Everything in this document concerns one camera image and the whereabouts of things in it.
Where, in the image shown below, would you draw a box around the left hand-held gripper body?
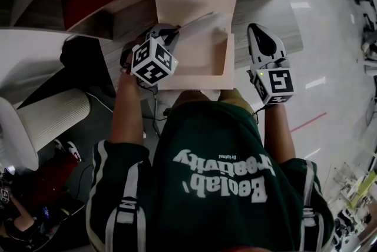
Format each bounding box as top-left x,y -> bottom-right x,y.
130,24 -> 180,87

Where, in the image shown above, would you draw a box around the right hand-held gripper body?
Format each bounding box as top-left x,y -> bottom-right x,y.
246,58 -> 296,105

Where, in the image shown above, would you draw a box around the white A4 paper sheet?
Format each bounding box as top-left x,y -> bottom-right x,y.
176,11 -> 232,39

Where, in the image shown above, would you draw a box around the person's right forearm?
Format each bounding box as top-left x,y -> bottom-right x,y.
263,103 -> 297,165

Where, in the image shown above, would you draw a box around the person's left forearm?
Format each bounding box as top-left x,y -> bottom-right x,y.
111,72 -> 148,147

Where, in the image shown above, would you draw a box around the person's left hand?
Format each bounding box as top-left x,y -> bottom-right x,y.
120,44 -> 135,74

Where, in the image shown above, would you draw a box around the grey wooden shelf desk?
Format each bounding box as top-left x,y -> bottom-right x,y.
0,0 -> 351,104

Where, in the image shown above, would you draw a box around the khaki shorts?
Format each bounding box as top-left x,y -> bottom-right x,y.
172,88 -> 256,116

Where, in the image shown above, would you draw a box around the white table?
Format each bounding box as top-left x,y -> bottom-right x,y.
0,28 -> 79,95

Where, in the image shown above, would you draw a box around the white cluttered storage shelf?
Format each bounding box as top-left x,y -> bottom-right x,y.
323,162 -> 377,252

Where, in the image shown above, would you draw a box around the dark green printed t-shirt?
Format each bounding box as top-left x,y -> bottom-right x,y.
85,101 -> 335,252

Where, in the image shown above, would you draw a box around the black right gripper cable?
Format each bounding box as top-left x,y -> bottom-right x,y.
252,106 -> 267,124

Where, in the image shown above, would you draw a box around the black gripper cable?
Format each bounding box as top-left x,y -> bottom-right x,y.
252,106 -> 267,124
138,82 -> 168,137

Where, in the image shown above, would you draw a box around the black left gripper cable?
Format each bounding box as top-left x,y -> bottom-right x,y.
138,82 -> 168,137

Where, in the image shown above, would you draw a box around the white power cable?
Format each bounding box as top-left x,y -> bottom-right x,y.
85,91 -> 114,113

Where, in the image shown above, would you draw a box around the white ribbed pedestal stand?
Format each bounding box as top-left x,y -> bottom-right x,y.
0,88 -> 92,171

